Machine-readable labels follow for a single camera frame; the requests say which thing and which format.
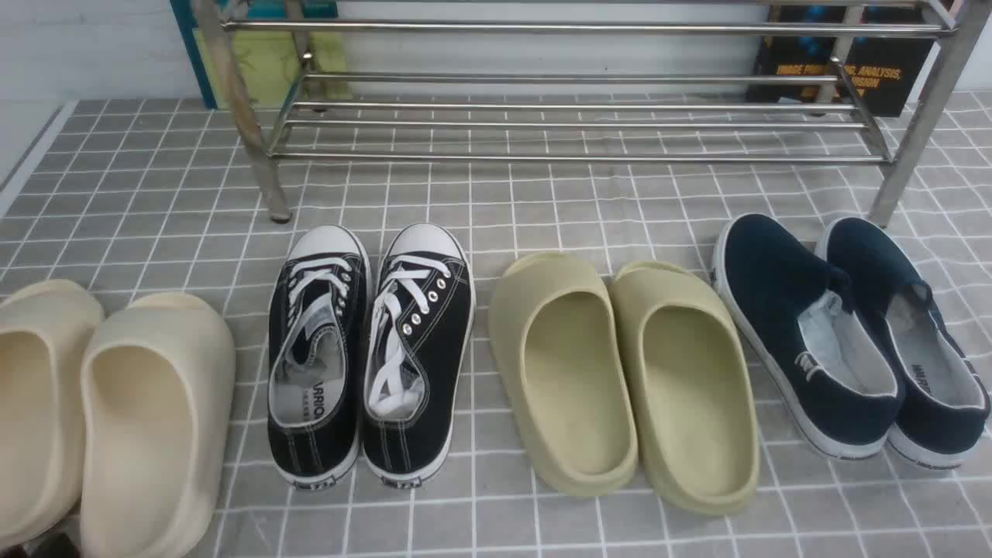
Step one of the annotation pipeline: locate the black book orange text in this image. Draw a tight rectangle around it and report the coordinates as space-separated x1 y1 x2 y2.
745 5 933 117

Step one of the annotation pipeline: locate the right cream slipper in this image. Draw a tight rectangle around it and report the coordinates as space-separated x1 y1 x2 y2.
79 291 236 557

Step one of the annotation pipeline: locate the left olive green slipper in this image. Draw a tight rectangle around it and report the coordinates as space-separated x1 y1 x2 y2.
488 252 639 498

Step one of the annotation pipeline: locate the black canvas sneaker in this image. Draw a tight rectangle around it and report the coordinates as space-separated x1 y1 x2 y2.
267 225 370 491
361 222 476 490

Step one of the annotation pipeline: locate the cream slipper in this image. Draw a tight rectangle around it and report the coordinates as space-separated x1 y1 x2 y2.
1 279 104 548
79 291 236 557

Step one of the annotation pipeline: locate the left cream slipper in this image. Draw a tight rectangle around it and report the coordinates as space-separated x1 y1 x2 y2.
1 279 104 548

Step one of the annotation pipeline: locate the right navy slip-on shoe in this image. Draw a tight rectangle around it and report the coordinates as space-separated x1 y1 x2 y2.
816 218 990 470

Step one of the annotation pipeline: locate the right olive green slipper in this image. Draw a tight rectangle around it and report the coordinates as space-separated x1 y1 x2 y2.
608 260 760 515

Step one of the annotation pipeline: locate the navy slip-on shoe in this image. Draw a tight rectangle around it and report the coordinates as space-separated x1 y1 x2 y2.
816 218 990 470
710 213 904 460

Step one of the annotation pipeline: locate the olive green slipper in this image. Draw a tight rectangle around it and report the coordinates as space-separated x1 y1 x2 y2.
488 252 639 498
608 260 760 515

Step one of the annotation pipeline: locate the silver metal shoe rack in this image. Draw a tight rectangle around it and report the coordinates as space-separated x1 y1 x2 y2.
189 1 990 225

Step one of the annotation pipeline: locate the left navy slip-on shoe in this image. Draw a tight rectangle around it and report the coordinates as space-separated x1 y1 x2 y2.
710 213 904 460

